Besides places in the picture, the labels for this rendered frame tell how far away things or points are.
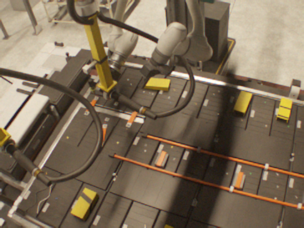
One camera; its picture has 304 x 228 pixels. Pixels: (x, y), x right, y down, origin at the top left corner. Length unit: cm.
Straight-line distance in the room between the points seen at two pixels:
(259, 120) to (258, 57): 204
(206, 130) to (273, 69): 208
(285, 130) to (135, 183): 88
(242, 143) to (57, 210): 104
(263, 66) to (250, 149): 209
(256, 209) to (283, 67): 245
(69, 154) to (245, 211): 98
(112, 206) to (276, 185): 82
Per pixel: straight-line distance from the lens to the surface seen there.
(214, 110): 180
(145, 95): 190
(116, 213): 152
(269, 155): 167
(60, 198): 164
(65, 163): 172
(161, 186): 154
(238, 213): 149
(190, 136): 168
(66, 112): 197
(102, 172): 163
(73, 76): 200
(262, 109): 186
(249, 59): 371
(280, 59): 381
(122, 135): 173
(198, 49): 150
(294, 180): 164
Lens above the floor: 240
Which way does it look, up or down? 50 degrees down
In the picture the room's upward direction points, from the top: 8 degrees counter-clockwise
